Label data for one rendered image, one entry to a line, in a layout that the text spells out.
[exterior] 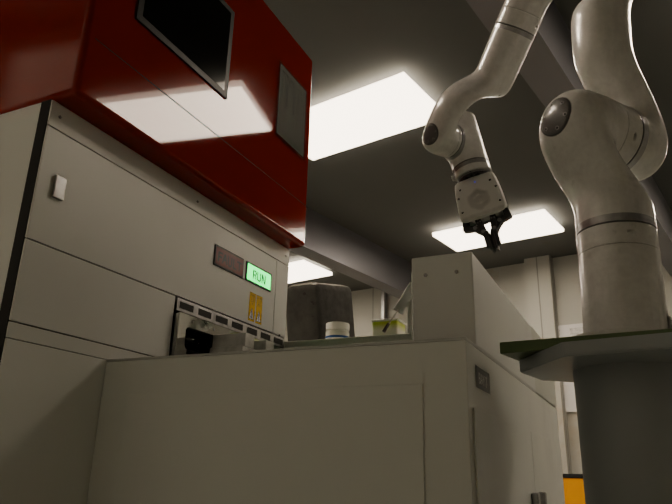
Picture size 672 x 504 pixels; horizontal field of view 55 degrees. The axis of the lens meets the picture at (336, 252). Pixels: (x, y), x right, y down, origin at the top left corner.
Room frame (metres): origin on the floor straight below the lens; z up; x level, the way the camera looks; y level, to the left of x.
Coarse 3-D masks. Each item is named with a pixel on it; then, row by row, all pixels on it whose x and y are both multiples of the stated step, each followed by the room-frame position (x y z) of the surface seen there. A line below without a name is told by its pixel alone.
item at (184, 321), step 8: (176, 312) 1.25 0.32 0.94; (176, 320) 1.25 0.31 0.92; (184, 320) 1.26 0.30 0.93; (192, 320) 1.29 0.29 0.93; (200, 320) 1.31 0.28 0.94; (176, 328) 1.25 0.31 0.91; (184, 328) 1.27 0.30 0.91; (192, 328) 1.29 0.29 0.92; (200, 328) 1.31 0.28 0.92; (208, 328) 1.34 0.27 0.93; (216, 328) 1.36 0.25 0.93; (224, 328) 1.39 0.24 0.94; (176, 336) 1.25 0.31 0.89; (184, 336) 1.27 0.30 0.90; (176, 344) 1.25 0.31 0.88; (176, 352) 1.25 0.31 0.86; (184, 352) 1.27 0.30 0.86; (192, 352) 1.30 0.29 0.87
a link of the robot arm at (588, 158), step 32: (576, 96) 0.88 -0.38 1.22; (544, 128) 0.92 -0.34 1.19; (576, 128) 0.88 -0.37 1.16; (608, 128) 0.87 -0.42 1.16; (640, 128) 0.91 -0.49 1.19; (576, 160) 0.91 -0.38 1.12; (608, 160) 0.89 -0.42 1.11; (576, 192) 0.94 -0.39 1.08; (608, 192) 0.90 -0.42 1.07; (640, 192) 0.90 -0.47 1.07; (576, 224) 0.96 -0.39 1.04
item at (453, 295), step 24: (432, 264) 0.92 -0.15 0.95; (456, 264) 0.90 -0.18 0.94; (480, 264) 0.94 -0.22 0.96; (432, 288) 0.92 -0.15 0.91; (456, 288) 0.90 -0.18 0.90; (480, 288) 0.93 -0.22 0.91; (432, 312) 0.92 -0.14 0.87; (456, 312) 0.90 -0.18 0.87; (480, 312) 0.93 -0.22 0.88; (504, 312) 1.10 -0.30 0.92; (432, 336) 0.92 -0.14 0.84; (456, 336) 0.90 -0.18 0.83; (480, 336) 0.92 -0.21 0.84; (504, 336) 1.09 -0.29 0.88; (528, 336) 1.34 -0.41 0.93; (504, 360) 1.08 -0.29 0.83; (528, 384) 1.30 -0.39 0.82
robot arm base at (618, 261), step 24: (576, 240) 0.98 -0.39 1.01; (600, 240) 0.91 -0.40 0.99; (624, 240) 0.90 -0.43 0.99; (648, 240) 0.90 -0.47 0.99; (600, 264) 0.92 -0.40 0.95; (624, 264) 0.90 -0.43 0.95; (648, 264) 0.90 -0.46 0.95; (600, 288) 0.92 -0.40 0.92; (624, 288) 0.90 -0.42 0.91; (648, 288) 0.90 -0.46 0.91; (600, 312) 0.92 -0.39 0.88; (624, 312) 0.90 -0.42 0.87; (648, 312) 0.89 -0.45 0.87
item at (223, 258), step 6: (216, 252) 1.36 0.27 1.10; (222, 252) 1.38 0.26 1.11; (228, 252) 1.40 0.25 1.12; (216, 258) 1.36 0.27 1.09; (222, 258) 1.38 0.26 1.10; (228, 258) 1.40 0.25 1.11; (234, 258) 1.42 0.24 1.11; (222, 264) 1.38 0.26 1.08; (228, 264) 1.40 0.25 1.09; (234, 264) 1.42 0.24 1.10; (240, 264) 1.44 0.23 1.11; (234, 270) 1.42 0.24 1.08; (240, 270) 1.45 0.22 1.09
